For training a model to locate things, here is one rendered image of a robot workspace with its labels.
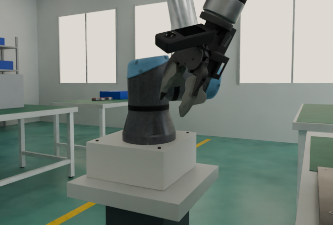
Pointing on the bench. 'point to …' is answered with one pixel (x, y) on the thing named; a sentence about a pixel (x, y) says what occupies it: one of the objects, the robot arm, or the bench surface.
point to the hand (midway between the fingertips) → (170, 102)
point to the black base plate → (325, 195)
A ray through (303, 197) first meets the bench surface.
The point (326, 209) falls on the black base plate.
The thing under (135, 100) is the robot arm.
